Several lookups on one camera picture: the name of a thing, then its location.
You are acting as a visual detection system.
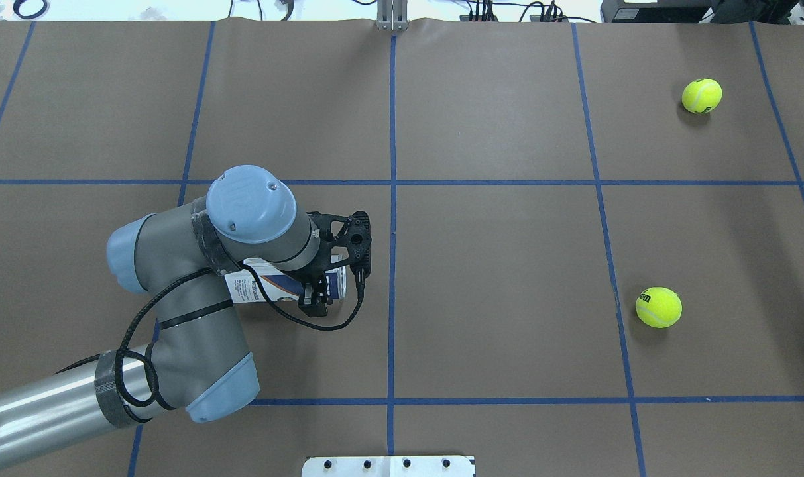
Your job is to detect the yellow tennis ball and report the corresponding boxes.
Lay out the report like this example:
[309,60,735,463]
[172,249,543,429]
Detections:
[681,78,723,114]
[635,287,683,329]

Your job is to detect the black camera cable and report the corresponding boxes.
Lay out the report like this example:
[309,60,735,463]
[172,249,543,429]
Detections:
[55,264,366,409]

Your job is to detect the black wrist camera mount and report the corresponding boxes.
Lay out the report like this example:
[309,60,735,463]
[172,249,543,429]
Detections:
[308,211,372,282]

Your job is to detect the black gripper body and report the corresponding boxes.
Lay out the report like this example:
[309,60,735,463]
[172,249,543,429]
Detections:
[298,248,341,292]

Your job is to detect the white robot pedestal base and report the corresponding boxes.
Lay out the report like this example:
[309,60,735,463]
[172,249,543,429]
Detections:
[301,455,477,476]

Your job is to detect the aluminium bracket table edge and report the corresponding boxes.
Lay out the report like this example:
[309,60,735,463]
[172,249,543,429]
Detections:
[375,0,410,32]

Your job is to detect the white blue tennis ball can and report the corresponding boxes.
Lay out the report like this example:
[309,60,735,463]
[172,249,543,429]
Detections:
[224,258,347,303]

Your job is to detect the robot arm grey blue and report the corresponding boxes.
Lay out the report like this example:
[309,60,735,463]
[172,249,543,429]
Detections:
[0,165,371,471]

